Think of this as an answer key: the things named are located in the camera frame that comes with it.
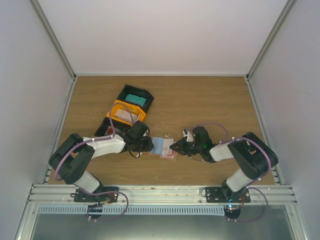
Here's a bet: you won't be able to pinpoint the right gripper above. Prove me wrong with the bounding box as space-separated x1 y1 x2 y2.
170 137 203 157

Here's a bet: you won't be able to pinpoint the pale pink card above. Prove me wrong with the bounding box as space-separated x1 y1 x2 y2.
162 138 174 155

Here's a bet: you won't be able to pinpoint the black bin with red cards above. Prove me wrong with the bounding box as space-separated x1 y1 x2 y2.
94 117 128 137

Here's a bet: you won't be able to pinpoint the yellow bin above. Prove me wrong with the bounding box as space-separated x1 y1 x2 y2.
106 100 147 126

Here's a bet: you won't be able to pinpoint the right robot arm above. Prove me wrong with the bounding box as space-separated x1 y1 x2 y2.
170 126 279 203

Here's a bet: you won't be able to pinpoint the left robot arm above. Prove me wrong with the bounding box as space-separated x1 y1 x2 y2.
48 120 154 202

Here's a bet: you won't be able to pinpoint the pale pink cards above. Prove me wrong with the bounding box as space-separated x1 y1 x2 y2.
115 109 139 123

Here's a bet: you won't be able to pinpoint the red and white cards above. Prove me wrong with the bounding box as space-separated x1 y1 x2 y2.
105 126 120 136

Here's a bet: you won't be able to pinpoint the teal cards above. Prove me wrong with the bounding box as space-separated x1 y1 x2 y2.
125 94 147 107

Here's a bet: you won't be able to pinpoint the black bin with teal cards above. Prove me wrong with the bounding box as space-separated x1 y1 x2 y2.
116 84 154 113

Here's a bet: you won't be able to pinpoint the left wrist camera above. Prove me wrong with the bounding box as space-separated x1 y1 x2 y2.
143 125 150 137

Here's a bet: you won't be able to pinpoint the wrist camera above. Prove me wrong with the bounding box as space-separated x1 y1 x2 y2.
182 128 194 142
143 125 150 137

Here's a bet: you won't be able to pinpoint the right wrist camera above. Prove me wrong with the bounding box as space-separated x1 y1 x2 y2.
182 128 194 142

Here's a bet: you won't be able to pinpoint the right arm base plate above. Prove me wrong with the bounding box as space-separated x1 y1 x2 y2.
204 186 251 204

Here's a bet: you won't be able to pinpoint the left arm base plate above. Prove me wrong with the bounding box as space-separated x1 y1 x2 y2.
70 186 119 204

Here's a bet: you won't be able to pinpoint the aluminium mounting rail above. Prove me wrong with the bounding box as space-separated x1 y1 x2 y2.
27 184 297 205

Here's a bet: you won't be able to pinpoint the grey slotted cable duct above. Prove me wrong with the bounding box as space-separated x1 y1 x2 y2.
38 204 225 217

